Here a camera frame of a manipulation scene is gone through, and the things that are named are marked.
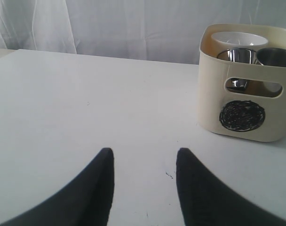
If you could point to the white curtain backdrop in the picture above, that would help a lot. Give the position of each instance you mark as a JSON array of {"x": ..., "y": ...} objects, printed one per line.
[{"x": 156, "y": 30}]

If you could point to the steel mug with wire handle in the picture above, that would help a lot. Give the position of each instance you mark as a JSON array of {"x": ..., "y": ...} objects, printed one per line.
[{"x": 272, "y": 57}]

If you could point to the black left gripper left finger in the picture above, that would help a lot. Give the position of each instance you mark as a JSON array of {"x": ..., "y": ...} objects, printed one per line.
[{"x": 57, "y": 191}]

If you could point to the steel mug with solid handle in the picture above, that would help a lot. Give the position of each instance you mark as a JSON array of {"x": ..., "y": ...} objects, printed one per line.
[{"x": 238, "y": 55}]

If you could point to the cream bin with circle mark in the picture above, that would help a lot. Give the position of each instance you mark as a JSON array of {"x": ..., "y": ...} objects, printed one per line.
[{"x": 246, "y": 116}]

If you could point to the white ceramic bowl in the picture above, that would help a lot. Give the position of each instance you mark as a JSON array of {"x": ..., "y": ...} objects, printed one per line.
[{"x": 239, "y": 39}]

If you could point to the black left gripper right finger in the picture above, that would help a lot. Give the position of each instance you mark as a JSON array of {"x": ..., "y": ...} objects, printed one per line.
[{"x": 206, "y": 201}]

